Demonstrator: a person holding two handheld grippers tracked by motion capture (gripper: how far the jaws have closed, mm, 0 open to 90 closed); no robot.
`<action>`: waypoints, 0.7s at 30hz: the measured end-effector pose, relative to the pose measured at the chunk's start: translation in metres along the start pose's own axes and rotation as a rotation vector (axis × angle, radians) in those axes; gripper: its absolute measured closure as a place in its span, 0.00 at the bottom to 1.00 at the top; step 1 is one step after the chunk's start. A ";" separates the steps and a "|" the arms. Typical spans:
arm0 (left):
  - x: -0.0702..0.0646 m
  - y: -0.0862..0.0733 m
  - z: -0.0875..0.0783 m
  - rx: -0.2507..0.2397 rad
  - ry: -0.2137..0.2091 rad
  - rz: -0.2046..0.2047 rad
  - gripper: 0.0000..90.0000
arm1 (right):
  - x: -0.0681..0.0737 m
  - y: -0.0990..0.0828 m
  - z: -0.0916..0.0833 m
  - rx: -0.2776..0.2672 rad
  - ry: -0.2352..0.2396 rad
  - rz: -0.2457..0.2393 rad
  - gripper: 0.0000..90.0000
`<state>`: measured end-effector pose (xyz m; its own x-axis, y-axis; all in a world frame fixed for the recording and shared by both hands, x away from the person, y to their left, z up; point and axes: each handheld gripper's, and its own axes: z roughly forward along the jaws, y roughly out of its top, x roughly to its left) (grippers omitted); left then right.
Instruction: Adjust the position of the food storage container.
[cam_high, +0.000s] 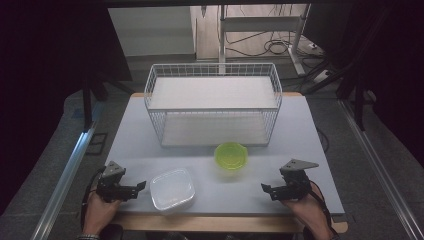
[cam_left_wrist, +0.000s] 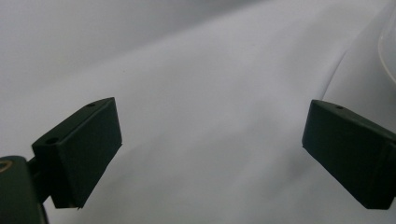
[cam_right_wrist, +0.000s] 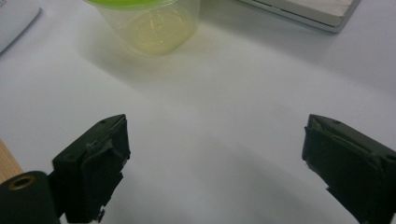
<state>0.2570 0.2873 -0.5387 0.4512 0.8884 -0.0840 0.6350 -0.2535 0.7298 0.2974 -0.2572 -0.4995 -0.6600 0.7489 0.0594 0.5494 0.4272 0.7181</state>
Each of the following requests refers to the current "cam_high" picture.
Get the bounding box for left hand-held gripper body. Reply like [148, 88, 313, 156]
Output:
[96, 160, 138, 204]

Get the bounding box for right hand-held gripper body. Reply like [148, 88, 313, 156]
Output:
[277, 159, 320, 201]

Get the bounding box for translucent white square food container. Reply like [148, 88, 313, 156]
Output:
[149, 167, 197, 213]

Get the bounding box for green round lidded container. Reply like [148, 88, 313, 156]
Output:
[213, 141, 249, 172]

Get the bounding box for white wire shelf rack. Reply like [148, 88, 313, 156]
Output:
[143, 62, 283, 148]

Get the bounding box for person's left hand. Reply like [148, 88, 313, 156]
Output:
[82, 192, 123, 236]

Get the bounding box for person's right hand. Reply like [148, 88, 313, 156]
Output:
[282, 182, 331, 233]

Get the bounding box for grey table mat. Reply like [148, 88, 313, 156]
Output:
[98, 95, 346, 216]

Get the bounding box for black metal stand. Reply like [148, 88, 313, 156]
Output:
[81, 77, 135, 132]
[301, 59, 368, 132]

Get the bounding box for white power strip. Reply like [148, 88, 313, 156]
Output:
[312, 69, 335, 85]

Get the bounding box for black curtain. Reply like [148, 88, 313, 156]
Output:
[0, 0, 133, 216]
[302, 0, 424, 169]

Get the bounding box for pale cabinet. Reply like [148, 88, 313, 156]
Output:
[107, 5, 197, 58]

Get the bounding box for left hand-held gripper cable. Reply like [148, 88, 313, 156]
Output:
[80, 166, 105, 232]

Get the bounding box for hand-held gripper cable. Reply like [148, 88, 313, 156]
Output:
[308, 180, 335, 232]
[80, 166, 105, 232]

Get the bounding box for right hand-held gripper cable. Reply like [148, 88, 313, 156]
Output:
[308, 180, 335, 232]

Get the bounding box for aluminium rail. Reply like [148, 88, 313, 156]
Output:
[30, 101, 106, 240]
[337, 99, 424, 240]

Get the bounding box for black rectangular floor frame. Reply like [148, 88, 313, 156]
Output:
[85, 132, 109, 156]

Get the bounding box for thin black cable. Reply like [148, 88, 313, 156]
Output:
[315, 127, 331, 155]

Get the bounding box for black floor cables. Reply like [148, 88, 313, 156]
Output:
[224, 31, 322, 58]

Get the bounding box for white metal desk frame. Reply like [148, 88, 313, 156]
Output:
[217, 3, 312, 76]

